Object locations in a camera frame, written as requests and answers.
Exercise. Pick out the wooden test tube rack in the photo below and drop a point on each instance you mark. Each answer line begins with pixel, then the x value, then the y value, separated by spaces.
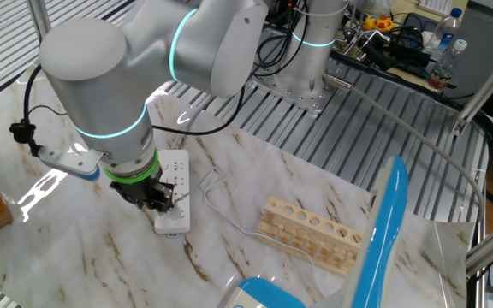
pixel 315 239

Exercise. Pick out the white power strip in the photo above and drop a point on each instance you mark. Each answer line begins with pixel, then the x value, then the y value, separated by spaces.
pixel 180 171

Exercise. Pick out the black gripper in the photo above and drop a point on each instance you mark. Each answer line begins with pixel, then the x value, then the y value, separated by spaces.
pixel 137 190

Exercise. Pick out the marble pattern table mat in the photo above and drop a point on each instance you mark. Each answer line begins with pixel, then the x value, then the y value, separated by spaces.
pixel 79 256

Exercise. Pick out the light wooden desk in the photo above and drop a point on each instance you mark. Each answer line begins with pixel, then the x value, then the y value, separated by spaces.
pixel 409 13

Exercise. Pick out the clear bottle with white cap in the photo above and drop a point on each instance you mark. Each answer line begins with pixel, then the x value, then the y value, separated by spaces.
pixel 443 72

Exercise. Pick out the clear bottle with blue cap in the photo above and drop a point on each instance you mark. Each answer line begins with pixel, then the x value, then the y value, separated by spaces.
pixel 443 34

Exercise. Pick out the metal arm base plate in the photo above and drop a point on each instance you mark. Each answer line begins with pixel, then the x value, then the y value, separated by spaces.
pixel 310 100

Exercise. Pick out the blue and white desk lamp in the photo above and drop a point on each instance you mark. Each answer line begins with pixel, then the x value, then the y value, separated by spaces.
pixel 383 222

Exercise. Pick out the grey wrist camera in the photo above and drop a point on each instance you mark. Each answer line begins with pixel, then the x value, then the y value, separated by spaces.
pixel 71 162

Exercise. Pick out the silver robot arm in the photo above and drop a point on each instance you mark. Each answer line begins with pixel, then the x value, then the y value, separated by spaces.
pixel 144 64

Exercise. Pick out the aluminium frame post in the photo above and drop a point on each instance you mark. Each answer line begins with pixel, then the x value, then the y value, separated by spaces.
pixel 41 25

